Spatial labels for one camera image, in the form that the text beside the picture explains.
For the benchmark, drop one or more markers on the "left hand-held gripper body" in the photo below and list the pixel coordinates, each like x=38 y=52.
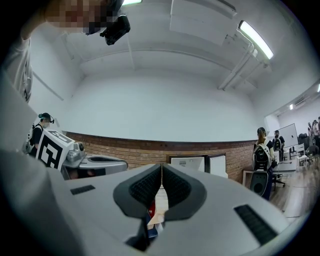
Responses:
x=51 y=150

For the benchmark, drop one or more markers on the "long ceiling light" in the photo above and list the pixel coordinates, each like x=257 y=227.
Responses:
x=256 y=40

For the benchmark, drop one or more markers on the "black head-mounted camera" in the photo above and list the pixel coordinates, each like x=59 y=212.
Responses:
x=116 y=30

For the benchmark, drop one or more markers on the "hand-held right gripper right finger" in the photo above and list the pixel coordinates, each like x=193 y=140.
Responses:
x=212 y=220

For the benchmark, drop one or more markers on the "black office chair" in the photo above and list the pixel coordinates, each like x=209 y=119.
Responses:
x=312 y=152

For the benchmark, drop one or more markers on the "white whiteboard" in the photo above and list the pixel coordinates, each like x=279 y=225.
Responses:
x=288 y=135

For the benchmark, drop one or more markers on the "person's light grey shirt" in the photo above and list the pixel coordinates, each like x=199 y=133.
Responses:
x=21 y=72

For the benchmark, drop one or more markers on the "grey hard-shell case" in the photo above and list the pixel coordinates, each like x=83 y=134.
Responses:
x=260 y=183

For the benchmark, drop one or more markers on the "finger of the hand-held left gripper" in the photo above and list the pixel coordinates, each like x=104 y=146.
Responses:
x=110 y=165

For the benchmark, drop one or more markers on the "person's face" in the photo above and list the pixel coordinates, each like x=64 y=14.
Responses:
x=75 y=15

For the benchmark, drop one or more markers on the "white ceiling pipes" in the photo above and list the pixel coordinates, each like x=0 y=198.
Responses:
x=237 y=67

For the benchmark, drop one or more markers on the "small ceiling light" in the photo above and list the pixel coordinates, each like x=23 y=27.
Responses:
x=132 y=2

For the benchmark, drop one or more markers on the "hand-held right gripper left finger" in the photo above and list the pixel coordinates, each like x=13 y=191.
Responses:
x=100 y=212

